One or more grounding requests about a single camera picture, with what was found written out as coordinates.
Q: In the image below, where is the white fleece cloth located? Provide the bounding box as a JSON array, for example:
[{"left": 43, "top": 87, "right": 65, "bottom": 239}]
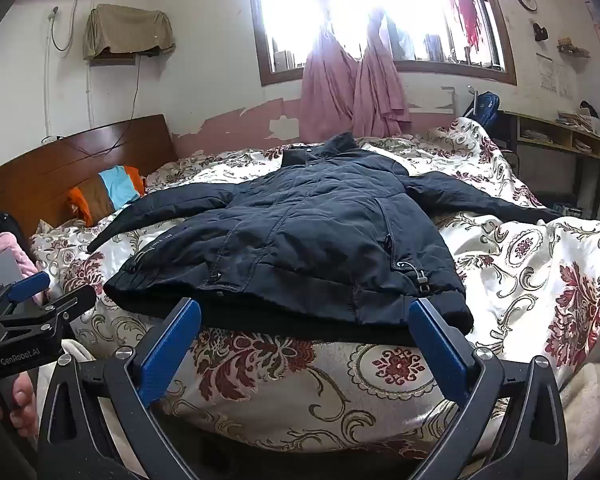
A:
[{"left": 555, "top": 362, "right": 600, "bottom": 461}]

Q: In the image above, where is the blue backpack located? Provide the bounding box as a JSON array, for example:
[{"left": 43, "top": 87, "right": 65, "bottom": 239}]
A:
[{"left": 462, "top": 91, "right": 501, "bottom": 128}]

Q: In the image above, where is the small wall rack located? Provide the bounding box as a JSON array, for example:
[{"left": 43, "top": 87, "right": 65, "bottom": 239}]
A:
[{"left": 556, "top": 37, "right": 592, "bottom": 58}]

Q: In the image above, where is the wall calendar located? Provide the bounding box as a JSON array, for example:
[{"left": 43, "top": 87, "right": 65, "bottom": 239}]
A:
[{"left": 536, "top": 53, "right": 576, "bottom": 101}]

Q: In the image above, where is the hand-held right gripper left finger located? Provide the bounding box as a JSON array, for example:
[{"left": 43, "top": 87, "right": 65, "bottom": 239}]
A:
[{"left": 36, "top": 298, "right": 203, "bottom": 480}]

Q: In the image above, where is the pink fluffy cloth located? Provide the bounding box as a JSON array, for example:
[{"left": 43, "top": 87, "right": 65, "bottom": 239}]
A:
[{"left": 0, "top": 232, "right": 38, "bottom": 276}]

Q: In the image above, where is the thin black cable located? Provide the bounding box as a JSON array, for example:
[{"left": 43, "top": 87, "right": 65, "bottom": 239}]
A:
[{"left": 45, "top": 57, "right": 142, "bottom": 153}]

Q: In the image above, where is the wooden bed headboard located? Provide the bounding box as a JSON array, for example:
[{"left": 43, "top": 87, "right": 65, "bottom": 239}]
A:
[{"left": 0, "top": 114, "right": 177, "bottom": 241}]

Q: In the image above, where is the dark navy padded jacket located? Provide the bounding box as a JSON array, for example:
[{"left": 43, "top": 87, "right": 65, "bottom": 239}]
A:
[{"left": 86, "top": 131, "right": 563, "bottom": 346}]

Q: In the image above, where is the red hanging cloth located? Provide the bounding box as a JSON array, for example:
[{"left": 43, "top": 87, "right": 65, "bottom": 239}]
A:
[{"left": 450, "top": 0, "right": 483, "bottom": 46}]

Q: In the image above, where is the white looped cable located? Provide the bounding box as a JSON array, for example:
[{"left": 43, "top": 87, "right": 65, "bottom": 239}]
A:
[{"left": 47, "top": 0, "right": 81, "bottom": 53}]

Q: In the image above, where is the wooden framed window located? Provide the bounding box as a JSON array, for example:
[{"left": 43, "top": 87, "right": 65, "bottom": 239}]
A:
[{"left": 246, "top": 0, "right": 518, "bottom": 87}]

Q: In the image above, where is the tan cloth covered box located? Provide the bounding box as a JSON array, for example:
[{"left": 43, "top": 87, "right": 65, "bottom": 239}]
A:
[{"left": 83, "top": 3, "right": 176, "bottom": 61}]

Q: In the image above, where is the small wooden wall shelf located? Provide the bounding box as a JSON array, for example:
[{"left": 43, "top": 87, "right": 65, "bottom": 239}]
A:
[{"left": 90, "top": 52, "right": 137, "bottom": 67}]

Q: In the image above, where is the pink curtain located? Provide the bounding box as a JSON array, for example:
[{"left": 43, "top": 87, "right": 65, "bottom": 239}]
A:
[
  {"left": 300, "top": 0, "right": 361, "bottom": 143},
  {"left": 352, "top": 0, "right": 412, "bottom": 136}
]

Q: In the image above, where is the wooden desk with shelves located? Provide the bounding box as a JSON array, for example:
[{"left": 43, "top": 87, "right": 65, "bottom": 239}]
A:
[{"left": 500, "top": 110, "right": 600, "bottom": 216}]

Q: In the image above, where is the person's left hand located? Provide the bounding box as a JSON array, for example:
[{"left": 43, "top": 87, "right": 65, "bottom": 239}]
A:
[{"left": 7, "top": 372, "right": 41, "bottom": 438}]

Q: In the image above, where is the orange brown blue striped pillow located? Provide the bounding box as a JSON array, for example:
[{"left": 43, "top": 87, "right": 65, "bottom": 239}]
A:
[{"left": 66, "top": 164, "right": 147, "bottom": 228}]

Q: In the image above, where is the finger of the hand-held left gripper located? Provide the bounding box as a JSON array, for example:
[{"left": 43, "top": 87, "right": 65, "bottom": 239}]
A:
[
  {"left": 0, "top": 271, "right": 52, "bottom": 313},
  {"left": 0, "top": 284, "right": 97, "bottom": 341}
]

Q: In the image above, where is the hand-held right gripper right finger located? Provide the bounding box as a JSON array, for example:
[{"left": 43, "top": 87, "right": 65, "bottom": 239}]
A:
[{"left": 407, "top": 298, "right": 570, "bottom": 480}]

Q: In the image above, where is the floral printed blanket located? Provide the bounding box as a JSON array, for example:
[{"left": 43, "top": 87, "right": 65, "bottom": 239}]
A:
[{"left": 30, "top": 117, "right": 600, "bottom": 461}]

